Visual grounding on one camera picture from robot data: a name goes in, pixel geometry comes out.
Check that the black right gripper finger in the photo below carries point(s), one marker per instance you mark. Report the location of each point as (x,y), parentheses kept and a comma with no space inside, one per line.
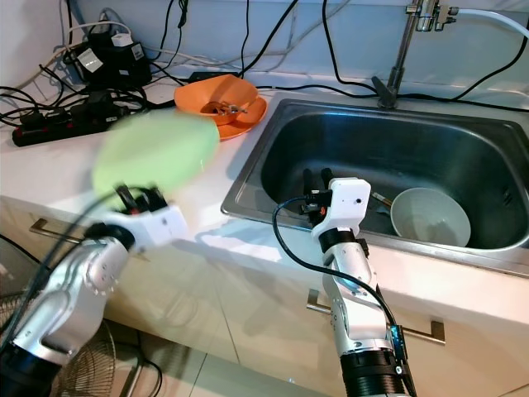
(309,184)
(326,182)

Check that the metal sink faucet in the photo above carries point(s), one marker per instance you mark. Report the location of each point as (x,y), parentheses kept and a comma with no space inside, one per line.
(384,91)

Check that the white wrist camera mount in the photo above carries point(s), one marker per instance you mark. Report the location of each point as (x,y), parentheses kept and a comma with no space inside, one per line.
(349,203)
(157,227)

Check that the stainless steel kitchen sink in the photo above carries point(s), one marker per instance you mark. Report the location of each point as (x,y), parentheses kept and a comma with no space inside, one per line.
(446,149)

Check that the orange plastic bowl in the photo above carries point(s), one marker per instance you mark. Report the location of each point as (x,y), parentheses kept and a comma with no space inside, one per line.
(202,93)

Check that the light green plate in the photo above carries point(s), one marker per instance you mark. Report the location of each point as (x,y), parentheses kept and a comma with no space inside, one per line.
(157,153)

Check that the black power adapter box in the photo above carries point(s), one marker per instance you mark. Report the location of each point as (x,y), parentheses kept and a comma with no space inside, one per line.
(116,68)

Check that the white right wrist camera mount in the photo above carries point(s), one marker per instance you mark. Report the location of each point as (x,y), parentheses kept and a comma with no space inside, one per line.
(349,203)

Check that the brown food scraps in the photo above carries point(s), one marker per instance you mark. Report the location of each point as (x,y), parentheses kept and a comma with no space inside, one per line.
(230,107)

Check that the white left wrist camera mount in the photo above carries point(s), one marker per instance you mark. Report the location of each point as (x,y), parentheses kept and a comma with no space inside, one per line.
(157,227)

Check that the white bowl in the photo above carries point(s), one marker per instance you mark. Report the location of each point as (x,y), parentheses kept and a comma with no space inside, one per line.
(430,219)

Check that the grey metal floor fan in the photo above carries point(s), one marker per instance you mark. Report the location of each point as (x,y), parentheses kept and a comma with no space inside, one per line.
(91,372)

